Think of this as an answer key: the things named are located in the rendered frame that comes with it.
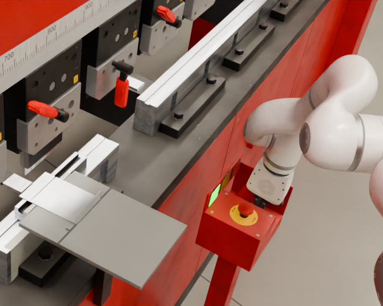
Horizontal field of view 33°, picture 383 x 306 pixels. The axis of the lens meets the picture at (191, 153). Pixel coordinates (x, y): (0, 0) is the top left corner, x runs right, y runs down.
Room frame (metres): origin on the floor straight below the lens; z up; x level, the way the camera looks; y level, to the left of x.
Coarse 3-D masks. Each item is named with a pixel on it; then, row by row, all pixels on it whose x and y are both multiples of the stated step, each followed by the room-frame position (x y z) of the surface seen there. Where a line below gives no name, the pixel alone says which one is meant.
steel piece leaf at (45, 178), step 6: (48, 174) 0.94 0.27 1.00; (36, 180) 0.92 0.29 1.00; (42, 180) 0.92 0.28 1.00; (48, 180) 0.92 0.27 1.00; (30, 186) 0.90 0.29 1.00; (36, 186) 0.90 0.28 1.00; (42, 186) 0.90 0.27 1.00; (24, 192) 0.88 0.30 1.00; (30, 192) 0.88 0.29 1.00; (36, 192) 0.88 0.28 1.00; (24, 198) 0.86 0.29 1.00; (30, 198) 0.87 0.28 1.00
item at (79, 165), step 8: (72, 160) 1.00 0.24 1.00; (80, 160) 1.00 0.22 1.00; (64, 168) 0.98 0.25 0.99; (72, 168) 0.97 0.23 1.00; (80, 168) 1.00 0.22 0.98; (56, 176) 0.95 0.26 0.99; (24, 200) 0.86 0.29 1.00; (16, 208) 0.84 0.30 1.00; (24, 208) 0.85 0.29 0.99; (16, 216) 0.84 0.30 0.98; (24, 216) 0.83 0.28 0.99
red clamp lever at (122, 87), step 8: (112, 64) 1.02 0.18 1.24; (120, 64) 1.01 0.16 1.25; (128, 64) 1.01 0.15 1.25; (120, 72) 1.01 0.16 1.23; (128, 72) 1.00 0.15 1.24; (120, 80) 1.01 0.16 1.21; (120, 88) 1.01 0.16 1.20; (128, 88) 1.02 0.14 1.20; (120, 96) 1.01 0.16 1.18; (120, 104) 1.00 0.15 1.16
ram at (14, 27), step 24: (0, 0) 0.74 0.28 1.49; (24, 0) 0.78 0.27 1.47; (48, 0) 0.83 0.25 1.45; (72, 0) 0.89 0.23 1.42; (120, 0) 1.04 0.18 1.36; (0, 24) 0.73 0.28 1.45; (24, 24) 0.78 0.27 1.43; (48, 24) 0.84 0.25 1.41; (96, 24) 0.97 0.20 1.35; (0, 48) 0.73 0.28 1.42; (48, 48) 0.84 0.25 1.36; (24, 72) 0.78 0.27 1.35
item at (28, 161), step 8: (48, 144) 0.89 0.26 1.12; (56, 144) 0.92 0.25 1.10; (24, 152) 0.84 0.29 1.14; (40, 152) 0.87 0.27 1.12; (48, 152) 0.91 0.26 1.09; (24, 160) 0.84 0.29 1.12; (32, 160) 0.85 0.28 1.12; (40, 160) 0.89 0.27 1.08; (24, 168) 0.84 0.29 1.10; (32, 168) 0.86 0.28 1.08
